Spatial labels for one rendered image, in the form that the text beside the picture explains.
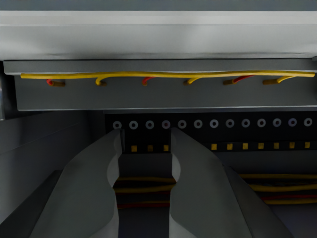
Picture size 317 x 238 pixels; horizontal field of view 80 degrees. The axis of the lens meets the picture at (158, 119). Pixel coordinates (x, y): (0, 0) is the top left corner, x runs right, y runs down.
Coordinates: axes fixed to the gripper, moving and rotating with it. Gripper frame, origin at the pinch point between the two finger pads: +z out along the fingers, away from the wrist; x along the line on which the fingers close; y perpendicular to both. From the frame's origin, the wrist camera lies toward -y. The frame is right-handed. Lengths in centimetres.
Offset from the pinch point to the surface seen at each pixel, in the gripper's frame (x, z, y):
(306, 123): 20.3, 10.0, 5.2
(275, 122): 16.2, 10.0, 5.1
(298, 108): 18.8, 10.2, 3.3
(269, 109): 15.0, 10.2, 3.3
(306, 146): 20.5, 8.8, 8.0
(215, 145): 8.5, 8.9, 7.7
